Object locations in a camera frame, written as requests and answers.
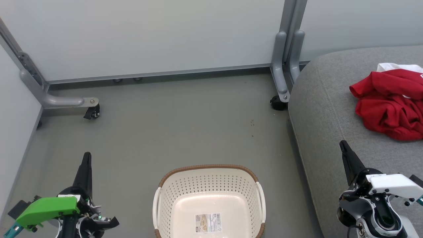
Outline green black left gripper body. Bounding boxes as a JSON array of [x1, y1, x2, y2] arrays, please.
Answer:
[[16, 186, 100, 238]]

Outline grey partition bottom rail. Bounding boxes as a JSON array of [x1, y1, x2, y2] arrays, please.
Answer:
[[46, 60, 311, 85]]

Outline grey fabric sofa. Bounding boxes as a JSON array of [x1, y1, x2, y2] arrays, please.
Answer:
[[288, 45, 423, 238]]

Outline paper label sticker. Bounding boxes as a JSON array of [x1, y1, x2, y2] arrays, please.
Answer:
[[194, 213, 223, 234]]

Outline white garment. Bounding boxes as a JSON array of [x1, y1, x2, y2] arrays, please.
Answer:
[[377, 62, 423, 74]]

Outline black caster wheel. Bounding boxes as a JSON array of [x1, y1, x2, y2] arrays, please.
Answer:
[[83, 103, 101, 120], [270, 95, 289, 111]]

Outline grey upright partition leg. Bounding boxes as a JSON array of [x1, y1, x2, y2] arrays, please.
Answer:
[[270, 0, 308, 103]]

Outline cream perforated laundry basket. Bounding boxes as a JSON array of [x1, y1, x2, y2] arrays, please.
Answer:
[[152, 164, 267, 238]]

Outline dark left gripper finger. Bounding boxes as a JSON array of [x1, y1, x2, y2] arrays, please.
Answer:
[[72, 152, 94, 199], [95, 216, 120, 229]]

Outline grey curved partition leg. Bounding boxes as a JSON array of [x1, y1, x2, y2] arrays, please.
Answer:
[[0, 18, 100, 110]]

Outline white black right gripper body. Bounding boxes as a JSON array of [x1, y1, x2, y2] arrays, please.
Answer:
[[350, 168, 423, 206]]

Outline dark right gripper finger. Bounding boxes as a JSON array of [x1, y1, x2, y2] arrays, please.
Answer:
[[339, 140, 366, 186]]

